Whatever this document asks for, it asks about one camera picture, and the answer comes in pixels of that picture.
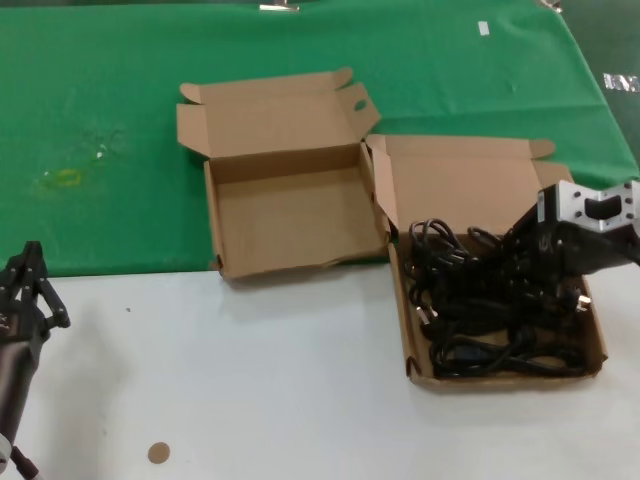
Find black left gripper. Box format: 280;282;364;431
0;240;71;434

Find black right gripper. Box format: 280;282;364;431
501;206;640;277

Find open brown cardboard box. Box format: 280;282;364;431
175;67;394;281
365;133;609;396

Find clear tape patch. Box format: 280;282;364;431
79;128;127;162

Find silver foil tape strip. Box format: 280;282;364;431
603;73;640;93

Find green table cloth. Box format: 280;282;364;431
0;0;640;281

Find pile of black power cables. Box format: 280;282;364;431
407;217;595;380

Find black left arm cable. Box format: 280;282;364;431
9;446;44;480

